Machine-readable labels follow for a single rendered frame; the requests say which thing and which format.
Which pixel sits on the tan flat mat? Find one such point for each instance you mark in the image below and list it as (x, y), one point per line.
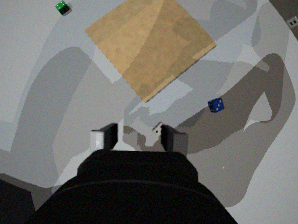
(150, 42)

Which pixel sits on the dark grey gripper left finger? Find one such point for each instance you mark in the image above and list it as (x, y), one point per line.
(104, 138)

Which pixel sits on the blue die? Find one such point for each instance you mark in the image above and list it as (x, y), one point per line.
(216, 105)

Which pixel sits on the white die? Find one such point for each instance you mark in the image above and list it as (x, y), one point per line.
(157, 130)

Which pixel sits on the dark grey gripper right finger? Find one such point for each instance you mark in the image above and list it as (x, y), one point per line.
(174, 141)

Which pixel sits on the green die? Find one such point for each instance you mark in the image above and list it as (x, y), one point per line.
(62, 7)

